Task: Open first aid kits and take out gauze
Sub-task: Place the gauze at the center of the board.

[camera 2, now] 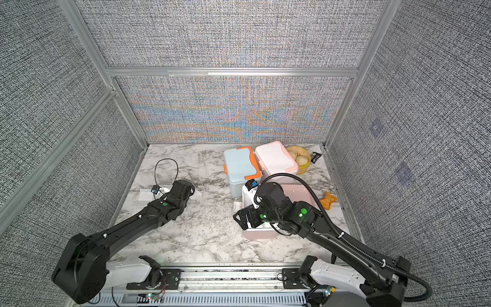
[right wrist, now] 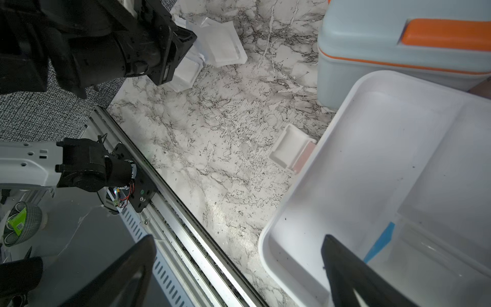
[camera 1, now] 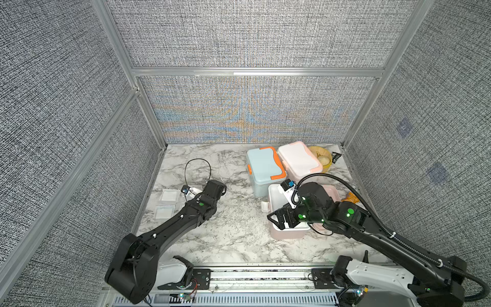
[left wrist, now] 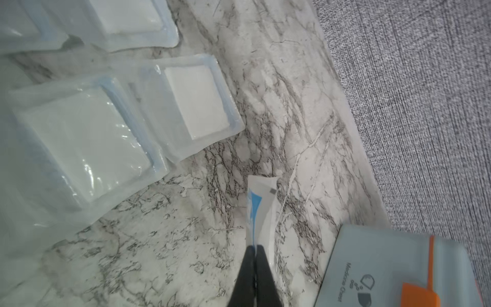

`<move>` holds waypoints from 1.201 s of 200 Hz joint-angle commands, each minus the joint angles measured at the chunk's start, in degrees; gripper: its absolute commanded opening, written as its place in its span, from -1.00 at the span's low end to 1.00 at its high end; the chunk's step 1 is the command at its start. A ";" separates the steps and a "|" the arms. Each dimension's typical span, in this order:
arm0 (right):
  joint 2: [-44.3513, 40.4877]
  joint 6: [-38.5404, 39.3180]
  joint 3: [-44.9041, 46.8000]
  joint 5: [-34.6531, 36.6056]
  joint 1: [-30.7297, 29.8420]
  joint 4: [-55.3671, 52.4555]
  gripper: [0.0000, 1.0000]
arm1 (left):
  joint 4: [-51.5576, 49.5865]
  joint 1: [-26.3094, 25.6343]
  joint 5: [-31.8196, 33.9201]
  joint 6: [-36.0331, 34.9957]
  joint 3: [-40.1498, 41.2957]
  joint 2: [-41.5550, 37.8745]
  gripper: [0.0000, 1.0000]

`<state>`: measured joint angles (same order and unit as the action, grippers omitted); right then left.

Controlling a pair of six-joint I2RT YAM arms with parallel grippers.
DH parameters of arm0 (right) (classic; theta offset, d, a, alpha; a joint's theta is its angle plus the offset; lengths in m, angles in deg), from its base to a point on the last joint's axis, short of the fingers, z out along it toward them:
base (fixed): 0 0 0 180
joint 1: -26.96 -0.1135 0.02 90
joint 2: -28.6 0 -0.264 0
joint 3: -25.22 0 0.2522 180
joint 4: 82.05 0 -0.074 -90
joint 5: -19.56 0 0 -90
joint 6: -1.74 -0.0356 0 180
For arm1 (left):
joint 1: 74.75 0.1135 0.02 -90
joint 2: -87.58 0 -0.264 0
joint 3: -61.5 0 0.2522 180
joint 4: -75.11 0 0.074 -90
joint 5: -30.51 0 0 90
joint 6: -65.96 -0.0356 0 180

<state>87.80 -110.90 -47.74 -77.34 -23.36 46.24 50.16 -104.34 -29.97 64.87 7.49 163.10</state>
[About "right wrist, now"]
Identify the pink first aid box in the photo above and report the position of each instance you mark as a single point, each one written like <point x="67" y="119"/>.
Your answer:
<point x="292" y="149"/>

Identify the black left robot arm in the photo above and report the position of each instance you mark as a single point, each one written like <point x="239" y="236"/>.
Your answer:
<point x="88" y="43"/>

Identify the blue orange first aid box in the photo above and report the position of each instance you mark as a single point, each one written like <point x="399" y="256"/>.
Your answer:
<point x="445" y="42"/>

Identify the aluminium front rail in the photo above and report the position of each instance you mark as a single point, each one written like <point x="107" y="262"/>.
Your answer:
<point x="190" y="268"/>

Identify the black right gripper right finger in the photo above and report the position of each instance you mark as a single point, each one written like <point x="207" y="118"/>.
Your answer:
<point x="352" y="282"/>

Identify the white tray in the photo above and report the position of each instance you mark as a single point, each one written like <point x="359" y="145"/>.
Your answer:
<point x="400" y="150"/>

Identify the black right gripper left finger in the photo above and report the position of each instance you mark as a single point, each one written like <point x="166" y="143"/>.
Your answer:
<point x="124" y="282"/>

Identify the white gauze packet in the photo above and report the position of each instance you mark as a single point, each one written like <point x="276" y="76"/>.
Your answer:
<point x="427" y="271"/>
<point x="218" y="43"/>
<point x="186" y="73"/>

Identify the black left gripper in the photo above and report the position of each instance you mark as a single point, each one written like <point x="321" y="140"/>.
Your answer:
<point x="174" y="41"/>

